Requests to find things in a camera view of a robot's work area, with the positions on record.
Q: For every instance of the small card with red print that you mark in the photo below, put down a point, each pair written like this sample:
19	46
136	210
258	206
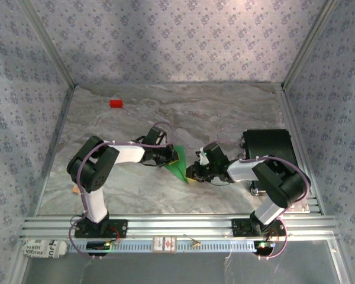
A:
164	245

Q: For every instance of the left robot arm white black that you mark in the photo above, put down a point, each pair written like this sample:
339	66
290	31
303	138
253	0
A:
127	154

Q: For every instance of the white roll with black print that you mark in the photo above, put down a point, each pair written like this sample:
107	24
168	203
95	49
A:
41	250

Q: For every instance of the small orange tag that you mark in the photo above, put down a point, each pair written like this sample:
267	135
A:
75	190

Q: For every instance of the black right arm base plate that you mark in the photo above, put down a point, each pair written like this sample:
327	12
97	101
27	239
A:
239	227

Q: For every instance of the small red block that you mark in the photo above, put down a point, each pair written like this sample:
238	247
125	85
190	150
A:
116	104

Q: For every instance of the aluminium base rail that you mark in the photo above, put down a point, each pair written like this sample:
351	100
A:
180	225

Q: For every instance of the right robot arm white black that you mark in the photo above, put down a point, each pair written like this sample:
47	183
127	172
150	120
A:
242	173

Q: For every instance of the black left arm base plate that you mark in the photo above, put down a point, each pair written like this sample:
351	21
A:
121	229

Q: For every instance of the small brass clip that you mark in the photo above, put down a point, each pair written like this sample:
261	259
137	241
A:
196	244

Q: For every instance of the aluminium side rail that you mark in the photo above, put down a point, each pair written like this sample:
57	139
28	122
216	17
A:
62	124
291	118

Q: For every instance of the green paper sheet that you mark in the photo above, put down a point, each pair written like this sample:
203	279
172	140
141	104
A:
177	171

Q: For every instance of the aluminium frame post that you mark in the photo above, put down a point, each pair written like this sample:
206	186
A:
307	44

